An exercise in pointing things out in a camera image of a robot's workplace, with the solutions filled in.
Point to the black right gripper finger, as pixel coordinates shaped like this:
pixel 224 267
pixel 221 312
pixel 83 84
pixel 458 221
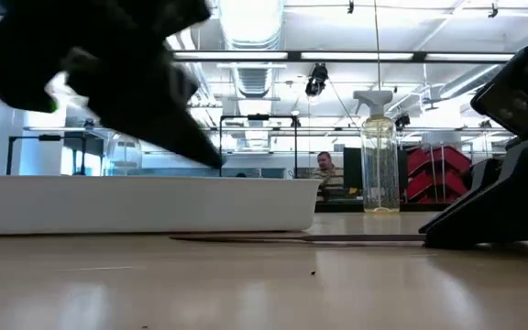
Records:
pixel 507 211
pixel 481 181

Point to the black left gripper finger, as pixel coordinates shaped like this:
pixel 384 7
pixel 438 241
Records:
pixel 186 142

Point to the white plastic cutlery tray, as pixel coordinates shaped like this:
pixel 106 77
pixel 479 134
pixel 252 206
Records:
pixel 145 204

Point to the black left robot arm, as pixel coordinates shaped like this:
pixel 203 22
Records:
pixel 16 59

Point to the red storage bin stack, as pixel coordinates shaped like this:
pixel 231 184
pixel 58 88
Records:
pixel 438 183

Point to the long ceiling light strip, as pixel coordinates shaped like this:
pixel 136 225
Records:
pixel 470 57
pixel 232 55
pixel 355 56

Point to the yellow liquid spray bottle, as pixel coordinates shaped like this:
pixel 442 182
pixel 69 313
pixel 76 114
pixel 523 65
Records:
pixel 378 160

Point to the black monitor screen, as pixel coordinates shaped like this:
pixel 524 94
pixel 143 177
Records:
pixel 352 167

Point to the person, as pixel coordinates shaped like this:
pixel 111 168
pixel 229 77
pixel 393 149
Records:
pixel 330 176

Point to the black metal stand frame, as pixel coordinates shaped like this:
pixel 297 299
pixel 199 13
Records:
pixel 258 117
pixel 46 137

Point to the silver ceiling air duct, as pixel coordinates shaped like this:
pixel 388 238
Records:
pixel 250 23

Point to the black hanging overhead camera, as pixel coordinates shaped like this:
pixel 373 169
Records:
pixel 316 79

